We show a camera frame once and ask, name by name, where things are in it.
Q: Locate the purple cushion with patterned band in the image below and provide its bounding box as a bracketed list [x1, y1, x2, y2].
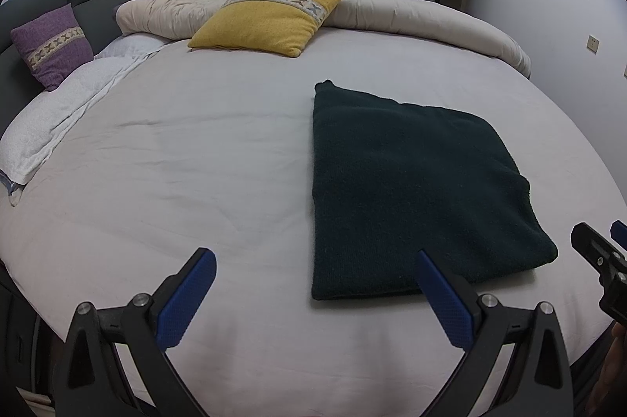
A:
[10, 4, 95, 92]

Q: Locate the dark green sweater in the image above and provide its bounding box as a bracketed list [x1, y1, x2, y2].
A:
[310, 79, 559, 301]

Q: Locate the bed with white sheet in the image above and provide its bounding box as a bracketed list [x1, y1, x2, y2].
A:
[0, 24, 623, 417]

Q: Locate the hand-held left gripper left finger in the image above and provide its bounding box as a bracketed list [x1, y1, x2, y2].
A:
[51, 247, 217, 417]

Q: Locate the white pillow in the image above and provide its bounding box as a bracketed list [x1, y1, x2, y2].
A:
[0, 36, 170, 207]

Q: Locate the grey padded headboard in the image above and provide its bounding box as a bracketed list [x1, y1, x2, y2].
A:
[0, 0, 173, 138]

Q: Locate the beige rolled duvet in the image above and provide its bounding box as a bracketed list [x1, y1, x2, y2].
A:
[116, 0, 533, 79]

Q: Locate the yellow cushion with patterned band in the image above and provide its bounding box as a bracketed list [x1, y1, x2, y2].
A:
[188, 0, 353, 58]

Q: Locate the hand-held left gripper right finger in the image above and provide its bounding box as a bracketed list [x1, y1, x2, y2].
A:
[416, 249, 575, 417]

